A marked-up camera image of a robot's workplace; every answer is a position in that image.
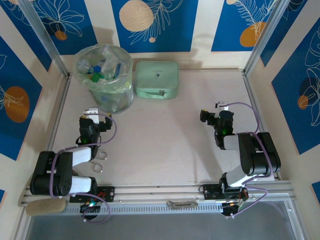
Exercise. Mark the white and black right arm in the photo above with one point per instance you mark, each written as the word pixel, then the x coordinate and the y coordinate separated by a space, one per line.
pixel 231 142

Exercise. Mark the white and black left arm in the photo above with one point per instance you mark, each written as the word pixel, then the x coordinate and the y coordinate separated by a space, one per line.
pixel 81 155

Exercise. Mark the grey mesh waste bin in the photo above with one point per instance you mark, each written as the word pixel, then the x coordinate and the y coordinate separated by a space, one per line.
pixel 115 102

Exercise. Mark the mint green zip pouch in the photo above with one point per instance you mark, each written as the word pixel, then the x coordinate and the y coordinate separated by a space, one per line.
pixel 156 75

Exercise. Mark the beige oblong pad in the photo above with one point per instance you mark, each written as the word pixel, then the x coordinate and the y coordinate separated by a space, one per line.
pixel 46 206

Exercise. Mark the grey metal panel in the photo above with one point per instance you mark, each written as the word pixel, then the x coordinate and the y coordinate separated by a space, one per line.
pixel 162 227

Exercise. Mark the aluminium side rail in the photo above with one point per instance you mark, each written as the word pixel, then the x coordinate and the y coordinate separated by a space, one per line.
pixel 57 117
pixel 262 125

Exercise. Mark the long aluminium base rail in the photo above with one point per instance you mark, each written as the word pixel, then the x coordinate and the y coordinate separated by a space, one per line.
pixel 155 192

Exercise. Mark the flat metal bracket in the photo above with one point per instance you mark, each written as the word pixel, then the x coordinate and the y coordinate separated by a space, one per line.
pixel 182 204

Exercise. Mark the aluminium frame post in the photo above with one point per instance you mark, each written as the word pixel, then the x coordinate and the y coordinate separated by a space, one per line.
pixel 42 32
pixel 265 32

